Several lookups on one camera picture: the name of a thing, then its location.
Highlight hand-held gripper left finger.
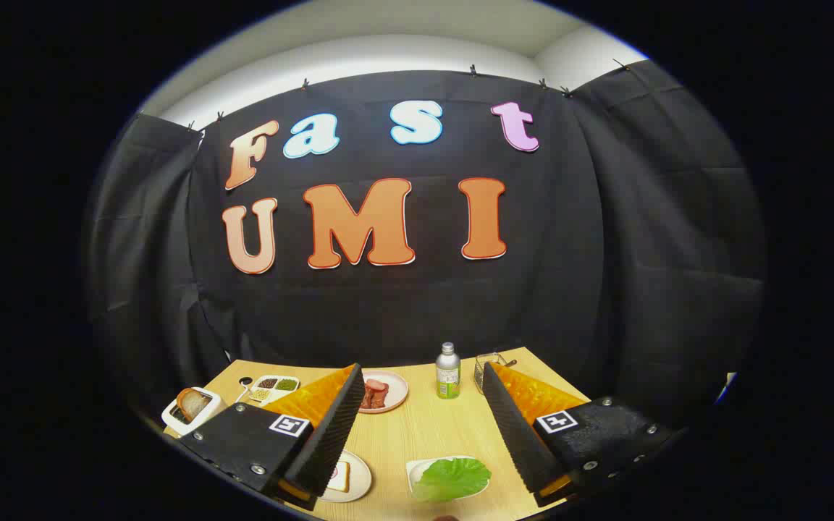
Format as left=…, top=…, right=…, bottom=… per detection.
left=178, top=363, right=366, bottom=511

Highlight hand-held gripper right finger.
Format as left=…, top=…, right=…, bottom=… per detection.
left=481, top=362, right=686, bottom=507

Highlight green lettuce leaf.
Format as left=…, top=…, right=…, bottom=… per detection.
left=412, top=457, right=492, bottom=503

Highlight toasted bread slice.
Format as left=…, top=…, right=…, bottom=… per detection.
left=177, top=389, right=213, bottom=423

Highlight brown meat slices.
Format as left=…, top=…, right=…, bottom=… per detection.
left=361, top=378, right=389, bottom=410

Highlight round white plate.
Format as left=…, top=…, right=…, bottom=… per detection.
left=318, top=450, right=373, bottom=504

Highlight white divided tray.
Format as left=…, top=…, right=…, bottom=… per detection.
left=248, top=375, right=300, bottom=403

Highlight pink plate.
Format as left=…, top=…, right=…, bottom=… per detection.
left=357, top=370, right=409, bottom=414

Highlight metal bottle with green label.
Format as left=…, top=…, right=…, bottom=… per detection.
left=436, top=342, right=461, bottom=400

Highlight square white plate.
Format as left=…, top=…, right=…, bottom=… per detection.
left=406, top=456, right=492, bottom=501

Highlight white toaster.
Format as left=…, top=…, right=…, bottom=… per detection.
left=161, top=387, right=224, bottom=437

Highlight wire basket with wooden handle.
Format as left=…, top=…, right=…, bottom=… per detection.
left=473, top=352, right=518, bottom=394

